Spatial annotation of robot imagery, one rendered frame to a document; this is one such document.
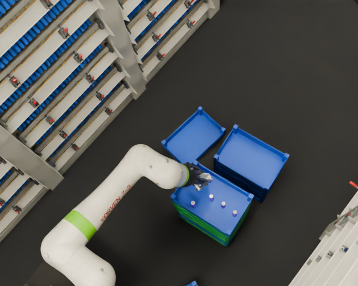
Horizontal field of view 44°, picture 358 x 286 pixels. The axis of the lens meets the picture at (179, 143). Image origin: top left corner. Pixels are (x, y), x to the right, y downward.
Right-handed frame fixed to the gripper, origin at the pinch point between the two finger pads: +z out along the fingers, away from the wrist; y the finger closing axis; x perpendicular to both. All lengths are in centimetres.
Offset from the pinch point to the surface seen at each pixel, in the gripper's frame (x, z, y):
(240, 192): 6.9, 12.3, 10.9
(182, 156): -21, 44, -29
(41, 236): -100, 7, -24
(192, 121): -8, 50, -45
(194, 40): 16, 61, -92
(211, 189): -2.9, 8.0, 3.7
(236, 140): 12.7, 33.0, -15.9
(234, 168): 5.5, 29.6, -3.3
